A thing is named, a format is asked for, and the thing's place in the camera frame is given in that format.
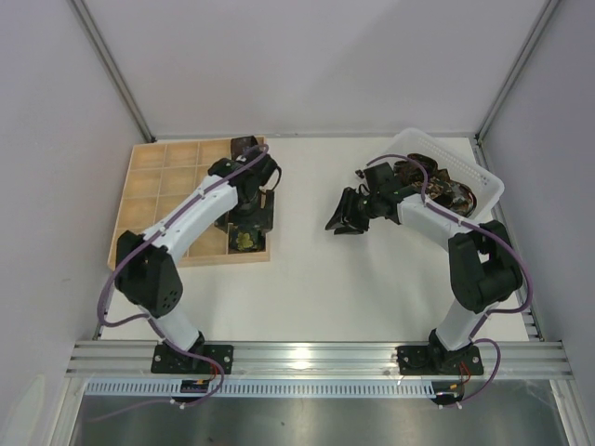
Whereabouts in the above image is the blue yellow floral tie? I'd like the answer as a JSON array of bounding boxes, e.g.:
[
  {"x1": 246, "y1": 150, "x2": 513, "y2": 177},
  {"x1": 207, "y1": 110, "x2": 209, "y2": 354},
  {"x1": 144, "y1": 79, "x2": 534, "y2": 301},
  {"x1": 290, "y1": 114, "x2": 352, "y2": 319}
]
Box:
[{"x1": 228, "y1": 226, "x2": 266, "y2": 254}]

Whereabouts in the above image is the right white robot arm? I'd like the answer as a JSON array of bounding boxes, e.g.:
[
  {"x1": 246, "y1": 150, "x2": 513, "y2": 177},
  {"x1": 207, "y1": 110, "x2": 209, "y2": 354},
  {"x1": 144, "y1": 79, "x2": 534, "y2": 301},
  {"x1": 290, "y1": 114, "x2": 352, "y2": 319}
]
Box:
[{"x1": 325, "y1": 153, "x2": 527, "y2": 374}]

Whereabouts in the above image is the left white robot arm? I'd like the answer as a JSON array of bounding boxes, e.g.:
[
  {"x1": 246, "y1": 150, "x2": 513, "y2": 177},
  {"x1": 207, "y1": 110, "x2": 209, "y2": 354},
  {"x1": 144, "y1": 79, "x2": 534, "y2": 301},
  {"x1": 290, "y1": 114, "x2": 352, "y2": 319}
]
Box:
[{"x1": 100, "y1": 143, "x2": 282, "y2": 358}]

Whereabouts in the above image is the rolled dark tie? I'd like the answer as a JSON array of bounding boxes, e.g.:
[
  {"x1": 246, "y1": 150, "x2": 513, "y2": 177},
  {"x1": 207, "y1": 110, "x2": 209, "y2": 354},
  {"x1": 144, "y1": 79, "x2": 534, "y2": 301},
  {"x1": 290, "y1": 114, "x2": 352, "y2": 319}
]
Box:
[{"x1": 231, "y1": 136, "x2": 259, "y2": 160}]

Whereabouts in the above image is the brown patterned tie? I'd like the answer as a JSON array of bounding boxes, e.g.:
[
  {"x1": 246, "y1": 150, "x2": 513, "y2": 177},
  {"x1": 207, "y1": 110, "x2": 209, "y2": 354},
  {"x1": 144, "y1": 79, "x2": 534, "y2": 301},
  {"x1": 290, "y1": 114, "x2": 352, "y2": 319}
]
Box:
[{"x1": 393, "y1": 153, "x2": 454, "y2": 207}]

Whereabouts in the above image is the dark striped tie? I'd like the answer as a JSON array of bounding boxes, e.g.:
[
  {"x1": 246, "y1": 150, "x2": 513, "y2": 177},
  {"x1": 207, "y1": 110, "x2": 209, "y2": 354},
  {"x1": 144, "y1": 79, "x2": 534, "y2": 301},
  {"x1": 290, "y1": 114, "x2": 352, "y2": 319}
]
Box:
[{"x1": 433, "y1": 181, "x2": 477, "y2": 217}]

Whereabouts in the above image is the wooden compartment tray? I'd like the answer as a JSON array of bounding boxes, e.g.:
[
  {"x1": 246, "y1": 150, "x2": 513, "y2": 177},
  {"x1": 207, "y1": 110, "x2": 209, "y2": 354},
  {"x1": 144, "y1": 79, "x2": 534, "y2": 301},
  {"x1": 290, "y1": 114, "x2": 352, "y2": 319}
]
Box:
[{"x1": 108, "y1": 138, "x2": 271, "y2": 269}]

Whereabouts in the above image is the white plastic basket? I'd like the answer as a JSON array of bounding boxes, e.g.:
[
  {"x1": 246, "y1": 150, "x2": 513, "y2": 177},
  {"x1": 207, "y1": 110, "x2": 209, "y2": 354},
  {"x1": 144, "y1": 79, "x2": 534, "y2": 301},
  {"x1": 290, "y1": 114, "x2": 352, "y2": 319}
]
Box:
[{"x1": 379, "y1": 127, "x2": 505, "y2": 221}]

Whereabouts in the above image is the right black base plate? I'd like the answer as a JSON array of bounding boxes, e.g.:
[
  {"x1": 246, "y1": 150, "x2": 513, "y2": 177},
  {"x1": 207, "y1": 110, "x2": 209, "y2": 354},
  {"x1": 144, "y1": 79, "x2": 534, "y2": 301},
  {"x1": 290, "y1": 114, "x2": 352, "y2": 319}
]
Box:
[{"x1": 396, "y1": 344, "x2": 484, "y2": 376}]

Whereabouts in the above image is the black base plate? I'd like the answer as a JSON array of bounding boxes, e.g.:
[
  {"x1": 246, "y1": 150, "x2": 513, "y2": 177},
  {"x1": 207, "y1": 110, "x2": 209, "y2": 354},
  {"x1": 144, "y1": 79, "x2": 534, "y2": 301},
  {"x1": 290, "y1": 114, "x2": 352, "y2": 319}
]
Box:
[
  {"x1": 151, "y1": 342, "x2": 235, "y2": 375},
  {"x1": 396, "y1": 344, "x2": 484, "y2": 376}
]

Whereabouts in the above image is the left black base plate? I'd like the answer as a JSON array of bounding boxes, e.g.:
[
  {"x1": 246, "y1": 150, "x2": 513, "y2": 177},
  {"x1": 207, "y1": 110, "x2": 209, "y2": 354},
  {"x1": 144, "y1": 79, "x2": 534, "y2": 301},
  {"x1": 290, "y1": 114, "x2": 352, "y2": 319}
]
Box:
[{"x1": 151, "y1": 342, "x2": 235, "y2": 375}]

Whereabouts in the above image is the white slotted cable duct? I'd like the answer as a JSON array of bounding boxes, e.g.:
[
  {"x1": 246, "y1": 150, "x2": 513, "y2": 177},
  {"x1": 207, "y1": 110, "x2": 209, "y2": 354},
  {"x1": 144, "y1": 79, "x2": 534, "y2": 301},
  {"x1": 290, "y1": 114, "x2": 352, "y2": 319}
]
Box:
[{"x1": 86, "y1": 378, "x2": 436, "y2": 399}]

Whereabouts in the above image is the aluminium mounting rail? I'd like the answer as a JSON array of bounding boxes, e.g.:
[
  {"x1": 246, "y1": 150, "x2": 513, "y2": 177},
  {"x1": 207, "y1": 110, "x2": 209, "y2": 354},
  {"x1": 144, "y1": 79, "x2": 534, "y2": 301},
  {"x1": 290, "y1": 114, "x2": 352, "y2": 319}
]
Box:
[{"x1": 66, "y1": 340, "x2": 574, "y2": 380}]

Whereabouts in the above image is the left aluminium frame post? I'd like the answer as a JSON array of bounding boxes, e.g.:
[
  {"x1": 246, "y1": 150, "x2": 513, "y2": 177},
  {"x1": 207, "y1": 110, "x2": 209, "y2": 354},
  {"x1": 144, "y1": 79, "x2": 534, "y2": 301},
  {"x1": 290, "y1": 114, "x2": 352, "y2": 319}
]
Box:
[{"x1": 66, "y1": 0, "x2": 156, "y2": 143}]

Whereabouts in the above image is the aluminium frame post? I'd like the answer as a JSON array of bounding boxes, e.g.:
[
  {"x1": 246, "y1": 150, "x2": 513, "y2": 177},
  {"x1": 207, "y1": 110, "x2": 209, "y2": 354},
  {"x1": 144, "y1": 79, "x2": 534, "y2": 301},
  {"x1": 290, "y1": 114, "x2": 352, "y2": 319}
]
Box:
[
  {"x1": 66, "y1": 0, "x2": 156, "y2": 143},
  {"x1": 475, "y1": 0, "x2": 565, "y2": 145}
]

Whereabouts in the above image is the right aluminium frame post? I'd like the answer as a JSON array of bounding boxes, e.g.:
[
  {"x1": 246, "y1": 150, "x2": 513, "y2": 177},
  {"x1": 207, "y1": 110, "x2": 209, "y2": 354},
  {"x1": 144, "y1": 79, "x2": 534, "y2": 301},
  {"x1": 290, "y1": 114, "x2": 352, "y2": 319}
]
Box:
[{"x1": 475, "y1": 0, "x2": 565, "y2": 145}]

